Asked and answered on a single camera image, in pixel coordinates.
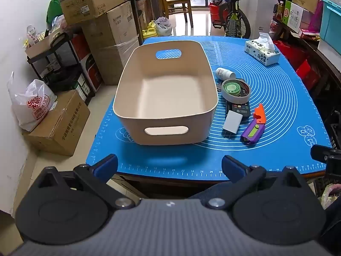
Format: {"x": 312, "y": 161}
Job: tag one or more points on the wooden chair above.
{"x": 178, "y": 1}

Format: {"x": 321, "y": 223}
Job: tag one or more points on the black metal shelf rack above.
{"x": 66, "y": 78}

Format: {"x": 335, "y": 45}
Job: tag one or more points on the green round container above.
{"x": 231, "y": 88}

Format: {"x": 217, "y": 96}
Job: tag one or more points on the low brown cardboard box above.
{"x": 64, "y": 128}

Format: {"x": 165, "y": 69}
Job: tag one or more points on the large brown cardboard box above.
{"x": 114, "y": 45}

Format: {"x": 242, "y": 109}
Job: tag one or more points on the orange and purple toy knife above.
{"x": 253, "y": 133}

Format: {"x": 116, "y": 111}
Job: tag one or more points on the red bucket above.
{"x": 214, "y": 9}

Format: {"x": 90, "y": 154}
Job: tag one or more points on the beige plastic storage bin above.
{"x": 165, "y": 98}

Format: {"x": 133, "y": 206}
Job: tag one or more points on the green bag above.
{"x": 53, "y": 10}

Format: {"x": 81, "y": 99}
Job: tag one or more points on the teal storage bin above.
{"x": 330, "y": 26}

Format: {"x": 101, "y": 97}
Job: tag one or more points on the dark wooden sideboard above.
{"x": 314, "y": 50}

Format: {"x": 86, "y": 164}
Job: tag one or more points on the black and green bicycle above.
{"x": 234, "y": 24}

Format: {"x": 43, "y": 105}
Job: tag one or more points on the white plastic shopping bag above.
{"x": 32, "y": 104}

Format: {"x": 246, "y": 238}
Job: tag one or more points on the taped cardboard box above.
{"x": 90, "y": 0}

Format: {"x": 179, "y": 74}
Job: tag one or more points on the green and white carton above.
{"x": 293, "y": 16}

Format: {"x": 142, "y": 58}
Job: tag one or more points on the yellow plastic jug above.
{"x": 149, "y": 32}

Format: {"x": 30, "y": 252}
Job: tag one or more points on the white charger plug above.
{"x": 232, "y": 122}

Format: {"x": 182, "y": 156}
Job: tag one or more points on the yellow drink bottle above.
{"x": 279, "y": 12}

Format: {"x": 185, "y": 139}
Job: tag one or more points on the open cardboard box with snacks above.
{"x": 42, "y": 46}

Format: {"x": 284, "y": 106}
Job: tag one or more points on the white cabinet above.
{"x": 263, "y": 5}

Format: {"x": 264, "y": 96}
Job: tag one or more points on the white tissue pack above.
{"x": 262, "y": 53}

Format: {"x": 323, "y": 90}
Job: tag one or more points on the white pill bottle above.
{"x": 223, "y": 74}

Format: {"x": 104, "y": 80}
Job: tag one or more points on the blue silicone mat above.
{"x": 279, "y": 98}

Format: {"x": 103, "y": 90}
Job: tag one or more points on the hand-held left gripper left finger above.
{"x": 106, "y": 165}

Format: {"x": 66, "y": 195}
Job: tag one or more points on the black remote control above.
{"x": 241, "y": 109}

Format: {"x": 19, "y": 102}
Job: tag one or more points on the red and white appliance box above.
{"x": 92, "y": 69}

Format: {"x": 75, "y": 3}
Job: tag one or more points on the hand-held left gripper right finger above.
{"x": 234, "y": 168}

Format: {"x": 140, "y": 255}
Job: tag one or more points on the clear tape roll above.
{"x": 234, "y": 99}

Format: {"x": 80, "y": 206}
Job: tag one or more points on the grey plastic bag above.
{"x": 163, "y": 25}

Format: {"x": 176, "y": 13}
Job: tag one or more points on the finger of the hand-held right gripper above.
{"x": 321, "y": 153}

